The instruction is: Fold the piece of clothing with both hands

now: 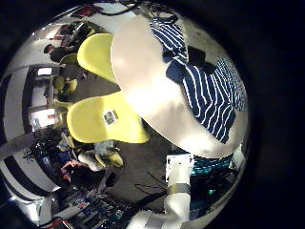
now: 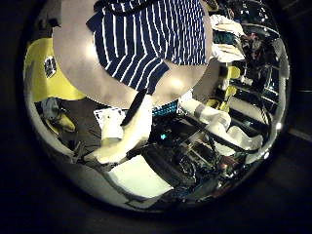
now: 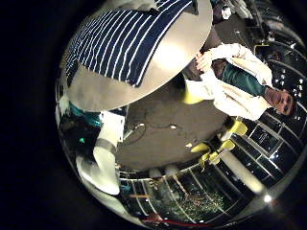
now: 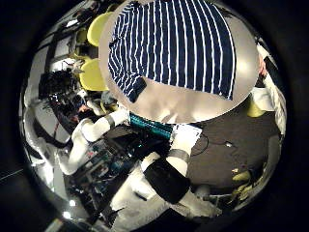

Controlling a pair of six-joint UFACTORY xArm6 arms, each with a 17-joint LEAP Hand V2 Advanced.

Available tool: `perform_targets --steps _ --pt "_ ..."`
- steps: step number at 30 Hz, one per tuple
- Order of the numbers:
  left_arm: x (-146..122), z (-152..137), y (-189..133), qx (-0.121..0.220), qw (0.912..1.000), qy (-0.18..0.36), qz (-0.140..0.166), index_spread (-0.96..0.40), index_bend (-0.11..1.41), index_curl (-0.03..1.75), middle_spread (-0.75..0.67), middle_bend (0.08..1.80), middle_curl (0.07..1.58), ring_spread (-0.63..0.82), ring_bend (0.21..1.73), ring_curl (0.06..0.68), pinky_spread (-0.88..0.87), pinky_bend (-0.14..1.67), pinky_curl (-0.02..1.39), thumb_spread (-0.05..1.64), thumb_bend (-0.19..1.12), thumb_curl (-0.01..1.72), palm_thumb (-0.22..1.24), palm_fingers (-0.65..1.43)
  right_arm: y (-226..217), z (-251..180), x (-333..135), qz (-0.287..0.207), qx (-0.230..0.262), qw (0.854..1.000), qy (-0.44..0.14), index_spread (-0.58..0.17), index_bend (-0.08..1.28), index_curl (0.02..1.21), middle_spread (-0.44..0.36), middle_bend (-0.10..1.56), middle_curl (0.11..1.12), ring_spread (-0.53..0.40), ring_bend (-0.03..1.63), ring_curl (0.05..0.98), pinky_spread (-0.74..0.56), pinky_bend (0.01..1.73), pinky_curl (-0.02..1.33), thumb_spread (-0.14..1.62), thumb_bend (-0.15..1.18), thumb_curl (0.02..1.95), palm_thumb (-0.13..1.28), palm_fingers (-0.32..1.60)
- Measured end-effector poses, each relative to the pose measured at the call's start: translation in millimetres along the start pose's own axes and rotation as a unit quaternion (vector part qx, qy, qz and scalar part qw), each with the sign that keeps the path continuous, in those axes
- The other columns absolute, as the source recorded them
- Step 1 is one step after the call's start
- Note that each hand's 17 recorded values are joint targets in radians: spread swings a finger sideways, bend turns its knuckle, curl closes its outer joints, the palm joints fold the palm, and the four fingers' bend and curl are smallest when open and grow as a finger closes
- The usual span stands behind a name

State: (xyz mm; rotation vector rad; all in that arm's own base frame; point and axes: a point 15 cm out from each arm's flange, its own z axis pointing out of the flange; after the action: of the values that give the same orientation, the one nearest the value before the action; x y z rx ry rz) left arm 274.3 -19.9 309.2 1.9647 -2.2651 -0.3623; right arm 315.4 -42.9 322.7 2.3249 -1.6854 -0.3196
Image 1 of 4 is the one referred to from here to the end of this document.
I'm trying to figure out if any red item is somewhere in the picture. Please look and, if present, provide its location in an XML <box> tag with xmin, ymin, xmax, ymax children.
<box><xmin>71</xmin><ymin>4</ymin><xmax>104</xmax><ymax>18</ymax></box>

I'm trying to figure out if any seated person in black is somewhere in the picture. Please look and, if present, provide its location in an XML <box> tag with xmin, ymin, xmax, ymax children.
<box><xmin>43</xmin><ymin>43</ymin><xmax>77</xmax><ymax>63</ymax></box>

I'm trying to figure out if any yellow chair with sticker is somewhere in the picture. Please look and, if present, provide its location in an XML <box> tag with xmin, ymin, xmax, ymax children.
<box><xmin>66</xmin><ymin>92</ymin><xmax>151</xmax><ymax>144</ymax></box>

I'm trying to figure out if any black cable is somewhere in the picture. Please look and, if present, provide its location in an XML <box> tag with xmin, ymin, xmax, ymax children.
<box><xmin>101</xmin><ymin>1</ymin><xmax>144</xmax><ymax>17</ymax></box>

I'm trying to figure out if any white lit monitor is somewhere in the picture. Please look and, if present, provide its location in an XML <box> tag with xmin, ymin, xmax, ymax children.
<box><xmin>37</xmin><ymin>67</ymin><xmax>53</xmax><ymax>76</ymax></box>

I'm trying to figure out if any white shoe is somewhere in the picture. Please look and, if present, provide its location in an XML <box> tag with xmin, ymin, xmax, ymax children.
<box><xmin>77</xmin><ymin>152</ymin><xmax>104</xmax><ymax>172</ymax></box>

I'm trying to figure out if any teal crate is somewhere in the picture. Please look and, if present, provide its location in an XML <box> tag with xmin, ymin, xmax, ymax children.
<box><xmin>190</xmin><ymin>156</ymin><xmax>233</xmax><ymax>176</ymax></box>

